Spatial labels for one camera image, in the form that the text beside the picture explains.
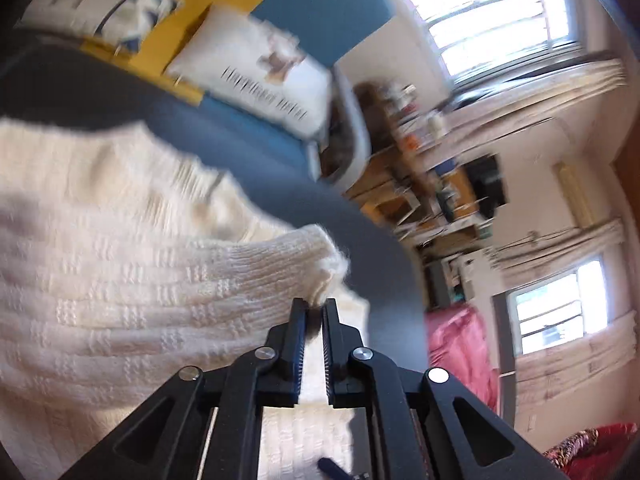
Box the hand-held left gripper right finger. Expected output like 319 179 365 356
322 298 571 480

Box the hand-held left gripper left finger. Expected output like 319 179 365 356
60 298 307 480

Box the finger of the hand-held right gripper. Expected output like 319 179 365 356
317 456 373 480

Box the cream knit sweater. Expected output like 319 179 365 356
0 117 371 480

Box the pink quilt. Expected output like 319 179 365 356
425 305 501 411

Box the grey bed headboard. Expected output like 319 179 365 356
492 292 518 431

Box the wooden desk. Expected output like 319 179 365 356
345 82 451 226

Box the black television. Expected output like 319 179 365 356
465 155 508 221

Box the small barred window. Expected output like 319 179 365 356
505 260 608 356

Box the beige patterned curtain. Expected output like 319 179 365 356
440 50 628 161
515 315 631 411
487 217 623 273

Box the red patterned blanket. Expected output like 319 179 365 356
542 422 638 480

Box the white deer print pillow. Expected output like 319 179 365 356
167 2 333 138

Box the grey yellow blue sofa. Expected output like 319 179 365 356
15 0 373 186

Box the wide barred window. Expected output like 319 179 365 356
377 0 586 86

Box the geometric print pillow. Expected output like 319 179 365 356
17 0 185 56

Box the wall air conditioner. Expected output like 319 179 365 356
552 160 596 228

